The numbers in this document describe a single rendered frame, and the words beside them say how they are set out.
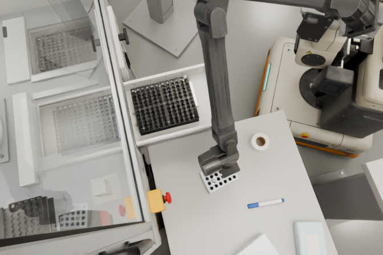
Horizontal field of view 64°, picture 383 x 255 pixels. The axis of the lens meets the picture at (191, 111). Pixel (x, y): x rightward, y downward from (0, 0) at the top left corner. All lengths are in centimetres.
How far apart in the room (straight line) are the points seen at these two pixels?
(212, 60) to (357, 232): 164
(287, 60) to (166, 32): 88
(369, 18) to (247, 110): 123
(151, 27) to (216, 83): 155
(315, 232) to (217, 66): 71
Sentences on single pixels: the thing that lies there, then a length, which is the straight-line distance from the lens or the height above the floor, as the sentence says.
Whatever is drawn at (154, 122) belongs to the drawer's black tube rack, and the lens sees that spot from 112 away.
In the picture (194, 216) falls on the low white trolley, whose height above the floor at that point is 76.
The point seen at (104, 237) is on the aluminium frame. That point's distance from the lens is 48.
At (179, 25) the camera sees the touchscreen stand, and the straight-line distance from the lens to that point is 234.
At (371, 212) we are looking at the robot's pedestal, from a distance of 159.
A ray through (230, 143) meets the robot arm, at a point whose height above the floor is 108.
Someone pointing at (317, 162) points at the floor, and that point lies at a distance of 215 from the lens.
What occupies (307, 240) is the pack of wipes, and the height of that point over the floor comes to 81.
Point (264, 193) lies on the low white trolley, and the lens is 124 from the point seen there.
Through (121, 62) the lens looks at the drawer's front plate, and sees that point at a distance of 120.
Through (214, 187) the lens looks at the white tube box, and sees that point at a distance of 117.
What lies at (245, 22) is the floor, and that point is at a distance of 243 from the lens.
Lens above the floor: 196
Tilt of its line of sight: 71 degrees down
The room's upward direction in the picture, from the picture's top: straight up
